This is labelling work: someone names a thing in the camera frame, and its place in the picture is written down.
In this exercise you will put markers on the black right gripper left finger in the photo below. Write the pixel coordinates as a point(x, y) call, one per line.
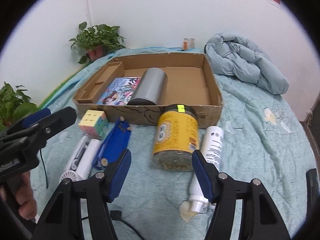
point(62, 216)

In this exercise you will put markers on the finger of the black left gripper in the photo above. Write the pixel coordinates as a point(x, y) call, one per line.
point(19, 149)
point(29, 120)

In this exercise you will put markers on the white handheld fan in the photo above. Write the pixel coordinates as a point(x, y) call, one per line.
point(86, 163)

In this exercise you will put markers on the white spray bottle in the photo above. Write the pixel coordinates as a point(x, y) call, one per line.
point(211, 148)

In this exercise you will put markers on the blue stapler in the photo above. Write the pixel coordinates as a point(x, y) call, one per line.
point(116, 141)

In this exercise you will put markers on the colourful picture book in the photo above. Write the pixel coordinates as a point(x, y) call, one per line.
point(119, 92)

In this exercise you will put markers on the yellow label glass jar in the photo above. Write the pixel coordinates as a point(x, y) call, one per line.
point(177, 137)

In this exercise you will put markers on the silver metal can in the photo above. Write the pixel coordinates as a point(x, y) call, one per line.
point(151, 89)

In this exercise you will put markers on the person's left hand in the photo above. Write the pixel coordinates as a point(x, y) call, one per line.
point(24, 197)

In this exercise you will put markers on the large green potted plant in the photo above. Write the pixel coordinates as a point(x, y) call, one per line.
point(14, 104)

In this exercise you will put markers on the white curved plastic case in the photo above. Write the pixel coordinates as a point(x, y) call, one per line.
point(77, 154)

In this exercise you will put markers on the pastel rubiks cube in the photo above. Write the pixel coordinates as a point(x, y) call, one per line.
point(94, 124)

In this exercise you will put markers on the small green potted plant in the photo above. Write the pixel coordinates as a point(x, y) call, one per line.
point(97, 41)

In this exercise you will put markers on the large flat cardboard box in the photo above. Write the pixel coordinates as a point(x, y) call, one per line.
point(190, 82)

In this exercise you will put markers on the light blue puffer jacket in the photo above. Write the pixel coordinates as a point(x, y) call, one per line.
point(233, 55)

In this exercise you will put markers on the small orange white can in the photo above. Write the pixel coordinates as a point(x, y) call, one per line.
point(188, 43)

